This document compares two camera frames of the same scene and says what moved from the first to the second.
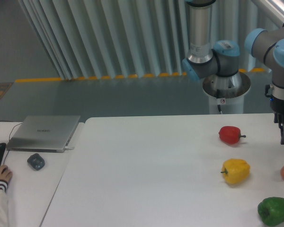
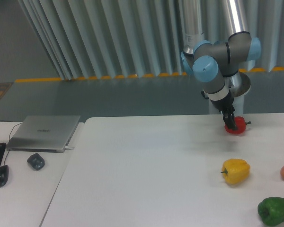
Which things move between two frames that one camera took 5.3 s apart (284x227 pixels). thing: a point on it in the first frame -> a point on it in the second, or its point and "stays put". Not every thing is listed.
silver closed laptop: (43, 133) stays put
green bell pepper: (274, 211) stays put
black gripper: (281, 108) -> (226, 103)
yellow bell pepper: (235, 171) stays put
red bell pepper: (231, 135) -> (241, 126)
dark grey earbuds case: (36, 161) stays put
